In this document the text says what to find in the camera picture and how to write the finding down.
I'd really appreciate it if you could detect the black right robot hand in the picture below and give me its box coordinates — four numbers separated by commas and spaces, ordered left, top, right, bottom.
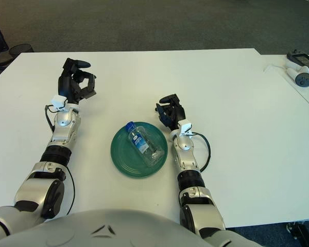
154, 94, 186, 131

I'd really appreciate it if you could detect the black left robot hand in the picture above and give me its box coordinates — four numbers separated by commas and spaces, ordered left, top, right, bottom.
57, 58, 97, 105

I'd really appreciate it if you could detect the clear plastic bottle blue cap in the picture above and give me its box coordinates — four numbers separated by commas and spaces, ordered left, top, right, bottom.
125, 121, 164, 167

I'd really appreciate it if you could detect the green round plate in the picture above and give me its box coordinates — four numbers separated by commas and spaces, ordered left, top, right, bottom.
110, 121, 169, 180

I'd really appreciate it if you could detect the black mesh wastebasket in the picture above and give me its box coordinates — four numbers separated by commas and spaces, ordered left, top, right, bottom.
9, 43, 35, 59

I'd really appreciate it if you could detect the white VR controller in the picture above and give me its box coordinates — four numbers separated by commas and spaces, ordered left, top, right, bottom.
285, 65, 309, 88

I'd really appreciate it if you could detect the dark handheld console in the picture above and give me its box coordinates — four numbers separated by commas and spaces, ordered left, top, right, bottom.
287, 49, 309, 78

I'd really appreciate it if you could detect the grey robot torso shell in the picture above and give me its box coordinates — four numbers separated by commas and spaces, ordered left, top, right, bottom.
0, 208, 209, 247

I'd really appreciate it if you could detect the black table foot caster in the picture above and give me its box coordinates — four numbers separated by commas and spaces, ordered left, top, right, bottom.
285, 222, 309, 242

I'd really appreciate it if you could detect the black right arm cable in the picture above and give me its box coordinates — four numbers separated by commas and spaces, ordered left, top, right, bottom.
192, 132, 212, 173

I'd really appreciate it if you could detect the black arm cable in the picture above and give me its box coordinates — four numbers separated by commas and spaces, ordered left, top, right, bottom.
44, 104, 76, 216
192, 132, 212, 173

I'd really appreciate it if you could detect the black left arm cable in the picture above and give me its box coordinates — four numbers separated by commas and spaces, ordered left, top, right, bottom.
44, 104, 76, 216

